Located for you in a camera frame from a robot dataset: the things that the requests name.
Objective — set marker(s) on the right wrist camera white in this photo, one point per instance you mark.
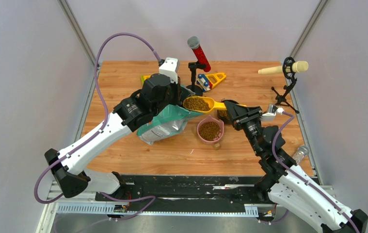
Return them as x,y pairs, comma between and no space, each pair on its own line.
272,112

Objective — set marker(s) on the silver glitter microphone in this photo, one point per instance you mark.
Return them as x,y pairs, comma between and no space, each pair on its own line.
300,153

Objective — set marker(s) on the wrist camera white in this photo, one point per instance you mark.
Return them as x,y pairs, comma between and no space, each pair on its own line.
272,112
169,68

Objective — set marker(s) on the black round-base mic stand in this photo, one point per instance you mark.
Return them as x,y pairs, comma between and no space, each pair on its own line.
193,66

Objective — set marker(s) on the yellow scoop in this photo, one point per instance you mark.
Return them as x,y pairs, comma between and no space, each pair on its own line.
204,105

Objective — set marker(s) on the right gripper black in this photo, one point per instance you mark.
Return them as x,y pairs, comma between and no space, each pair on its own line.
241,115

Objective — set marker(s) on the yellow orange toy triangle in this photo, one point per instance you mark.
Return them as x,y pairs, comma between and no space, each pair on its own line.
215,79

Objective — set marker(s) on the black pet bowl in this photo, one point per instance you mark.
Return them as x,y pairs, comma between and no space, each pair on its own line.
223,114

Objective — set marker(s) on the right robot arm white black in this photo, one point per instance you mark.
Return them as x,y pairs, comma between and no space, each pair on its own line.
285,182

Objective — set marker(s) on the blue white toy car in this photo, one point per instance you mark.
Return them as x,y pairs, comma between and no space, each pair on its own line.
203,82

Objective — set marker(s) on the pink cat-ear pet bowl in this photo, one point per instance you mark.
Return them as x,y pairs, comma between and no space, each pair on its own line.
210,130

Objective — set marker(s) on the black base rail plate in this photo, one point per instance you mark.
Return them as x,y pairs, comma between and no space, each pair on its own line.
190,194

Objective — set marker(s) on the cream microphone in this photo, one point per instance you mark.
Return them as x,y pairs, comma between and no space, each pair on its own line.
295,67

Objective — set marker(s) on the green pet food bag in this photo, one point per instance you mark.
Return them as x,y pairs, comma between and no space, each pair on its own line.
170,121

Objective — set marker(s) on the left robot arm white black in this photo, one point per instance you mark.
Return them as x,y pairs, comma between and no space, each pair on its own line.
68,165

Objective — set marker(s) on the yellow green toy triangle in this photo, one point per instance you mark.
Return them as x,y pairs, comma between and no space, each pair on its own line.
144,77

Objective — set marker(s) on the red glitter microphone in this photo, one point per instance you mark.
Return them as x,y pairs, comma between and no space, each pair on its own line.
194,44

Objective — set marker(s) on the brown pet food kibble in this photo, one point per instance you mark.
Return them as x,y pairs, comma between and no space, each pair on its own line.
211,129

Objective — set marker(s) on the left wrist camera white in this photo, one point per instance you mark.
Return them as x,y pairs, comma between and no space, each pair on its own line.
169,68

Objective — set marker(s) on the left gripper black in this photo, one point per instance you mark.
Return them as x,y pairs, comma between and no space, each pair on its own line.
178,90

